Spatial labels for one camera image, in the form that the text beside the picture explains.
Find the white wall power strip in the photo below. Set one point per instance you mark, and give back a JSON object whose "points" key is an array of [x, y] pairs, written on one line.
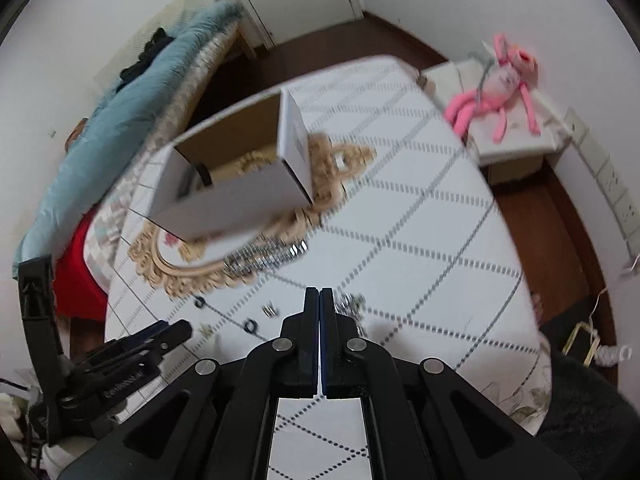
{"points": [[608, 180]]}

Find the brown pillow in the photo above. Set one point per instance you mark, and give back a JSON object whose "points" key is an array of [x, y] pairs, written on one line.
{"points": [[75, 134]]}

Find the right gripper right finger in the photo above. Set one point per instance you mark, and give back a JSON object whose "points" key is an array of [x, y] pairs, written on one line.
{"points": [[351, 368]]}

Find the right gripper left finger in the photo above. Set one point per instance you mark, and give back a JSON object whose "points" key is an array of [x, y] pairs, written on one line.
{"points": [[250, 389]]}

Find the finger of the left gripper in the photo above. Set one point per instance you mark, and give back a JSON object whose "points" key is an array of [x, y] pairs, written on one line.
{"points": [[135, 344], [43, 343]]}

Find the patterned white tablecloth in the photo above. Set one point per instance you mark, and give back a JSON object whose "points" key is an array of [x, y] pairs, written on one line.
{"points": [[405, 227]]}

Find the checkered bed sheet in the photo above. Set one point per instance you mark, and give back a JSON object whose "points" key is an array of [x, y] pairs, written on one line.
{"points": [[102, 238]]}

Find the teal blue duvet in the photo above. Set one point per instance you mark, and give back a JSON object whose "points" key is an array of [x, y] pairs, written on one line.
{"points": [[114, 133]]}

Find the white side box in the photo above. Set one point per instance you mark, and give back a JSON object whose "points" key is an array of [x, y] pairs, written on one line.
{"points": [[520, 153]]}

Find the small silver earring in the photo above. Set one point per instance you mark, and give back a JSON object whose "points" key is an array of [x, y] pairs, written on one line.
{"points": [[270, 311]]}

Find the white cardboard box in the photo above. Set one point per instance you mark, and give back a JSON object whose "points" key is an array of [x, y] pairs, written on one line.
{"points": [[235, 171]]}

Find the black clothing on bed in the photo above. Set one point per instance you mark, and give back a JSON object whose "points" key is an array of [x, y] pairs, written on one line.
{"points": [[158, 42]]}

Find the red blanket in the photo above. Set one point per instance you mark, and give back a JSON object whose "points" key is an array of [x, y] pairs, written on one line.
{"points": [[77, 294]]}

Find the pink panther plush toy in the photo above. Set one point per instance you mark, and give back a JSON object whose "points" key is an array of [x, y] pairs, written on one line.
{"points": [[516, 72]]}

